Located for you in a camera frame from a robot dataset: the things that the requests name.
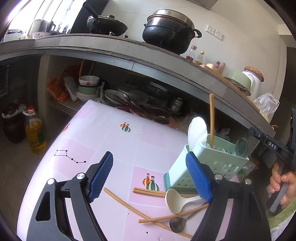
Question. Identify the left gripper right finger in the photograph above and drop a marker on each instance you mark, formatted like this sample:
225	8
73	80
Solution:
248	220

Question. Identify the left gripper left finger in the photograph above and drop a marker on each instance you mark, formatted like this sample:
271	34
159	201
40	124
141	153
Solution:
50	220

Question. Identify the wooden chopstick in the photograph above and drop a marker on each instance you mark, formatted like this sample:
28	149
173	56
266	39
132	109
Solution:
173	215
157	193
125	216
212	119

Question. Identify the small metal spoon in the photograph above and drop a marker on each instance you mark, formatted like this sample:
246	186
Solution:
177	224

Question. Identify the cream ladle spoon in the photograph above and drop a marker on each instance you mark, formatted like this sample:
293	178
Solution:
175	202

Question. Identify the large metal spoon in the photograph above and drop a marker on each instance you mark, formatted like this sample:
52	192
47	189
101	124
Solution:
241	147

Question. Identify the white rice paddle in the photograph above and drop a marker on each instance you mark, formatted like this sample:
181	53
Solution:
197	132

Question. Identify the person's right hand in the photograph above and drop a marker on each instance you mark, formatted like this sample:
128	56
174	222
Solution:
277	179

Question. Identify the clear plastic bag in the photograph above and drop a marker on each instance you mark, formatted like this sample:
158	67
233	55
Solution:
267	105

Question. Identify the green plastic utensil holder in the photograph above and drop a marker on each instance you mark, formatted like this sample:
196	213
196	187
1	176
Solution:
221	159

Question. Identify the pink patterned tablecloth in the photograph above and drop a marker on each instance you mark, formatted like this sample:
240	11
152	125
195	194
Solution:
143	151

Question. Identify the cooking oil bottle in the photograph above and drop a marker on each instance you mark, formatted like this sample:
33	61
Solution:
34	131

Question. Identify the white jar woven lid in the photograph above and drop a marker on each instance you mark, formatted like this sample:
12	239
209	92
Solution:
256	78

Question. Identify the green enamel bowl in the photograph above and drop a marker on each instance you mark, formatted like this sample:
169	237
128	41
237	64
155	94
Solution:
240	80

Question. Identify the dark jug on floor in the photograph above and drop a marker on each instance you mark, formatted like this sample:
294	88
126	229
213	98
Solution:
13	122

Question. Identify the stacked bowls under counter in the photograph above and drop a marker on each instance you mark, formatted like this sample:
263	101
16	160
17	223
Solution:
88	87

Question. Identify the orange snack bag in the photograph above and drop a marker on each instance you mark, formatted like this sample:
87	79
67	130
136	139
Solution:
56	87

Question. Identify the wooden cutting board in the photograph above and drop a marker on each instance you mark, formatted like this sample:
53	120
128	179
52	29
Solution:
229	81

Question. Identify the glass condiment bottle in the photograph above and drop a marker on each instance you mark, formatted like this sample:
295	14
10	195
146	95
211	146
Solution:
190	56
199	59

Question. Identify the grey concrete counter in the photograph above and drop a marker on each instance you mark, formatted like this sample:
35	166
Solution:
148	60

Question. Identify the large black stock pot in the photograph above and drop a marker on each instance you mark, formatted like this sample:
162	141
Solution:
170	30

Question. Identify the black wok with lid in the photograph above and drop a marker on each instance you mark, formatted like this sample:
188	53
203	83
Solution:
104	25

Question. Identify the white wall socket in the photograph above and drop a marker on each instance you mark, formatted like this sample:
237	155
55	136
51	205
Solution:
214	32

